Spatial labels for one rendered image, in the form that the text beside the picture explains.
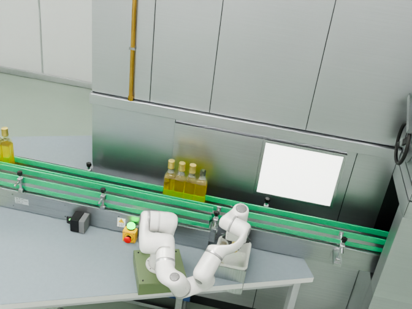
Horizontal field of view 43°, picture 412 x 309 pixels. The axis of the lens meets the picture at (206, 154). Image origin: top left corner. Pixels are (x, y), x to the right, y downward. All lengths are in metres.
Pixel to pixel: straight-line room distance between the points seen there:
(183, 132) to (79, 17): 3.53
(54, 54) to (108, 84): 3.59
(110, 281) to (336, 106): 1.38
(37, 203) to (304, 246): 1.45
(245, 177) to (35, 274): 1.17
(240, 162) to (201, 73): 0.52
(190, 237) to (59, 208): 0.73
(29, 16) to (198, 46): 3.96
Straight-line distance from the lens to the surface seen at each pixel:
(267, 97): 2.62
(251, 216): 2.75
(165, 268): 2.25
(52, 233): 2.87
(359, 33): 2.51
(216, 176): 2.84
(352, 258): 2.86
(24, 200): 2.99
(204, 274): 2.23
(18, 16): 6.41
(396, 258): 2.66
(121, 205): 2.78
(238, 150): 2.74
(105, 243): 2.80
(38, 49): 6.42
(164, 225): 2.36
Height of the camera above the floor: 2.57
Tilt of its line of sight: 30 degrees down
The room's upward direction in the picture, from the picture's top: 7 degrees clockwise
